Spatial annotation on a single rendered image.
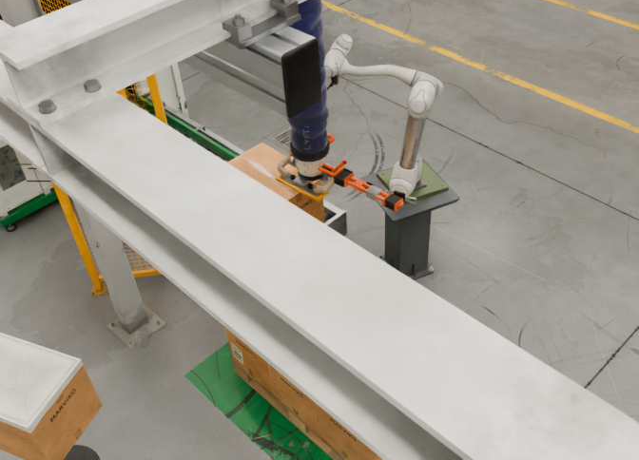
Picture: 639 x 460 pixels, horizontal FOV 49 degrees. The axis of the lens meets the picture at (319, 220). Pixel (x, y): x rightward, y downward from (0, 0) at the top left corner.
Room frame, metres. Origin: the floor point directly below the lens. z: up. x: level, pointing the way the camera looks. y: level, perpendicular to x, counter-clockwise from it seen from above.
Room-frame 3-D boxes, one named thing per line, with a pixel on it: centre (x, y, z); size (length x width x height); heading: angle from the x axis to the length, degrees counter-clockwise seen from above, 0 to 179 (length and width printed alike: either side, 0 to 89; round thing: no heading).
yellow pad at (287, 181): (3.20, 0.09, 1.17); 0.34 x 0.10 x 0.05; 46
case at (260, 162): (3.60, 0.31, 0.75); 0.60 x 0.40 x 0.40; 41
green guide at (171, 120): (4.64, 0.90, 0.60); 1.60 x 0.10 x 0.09; 42
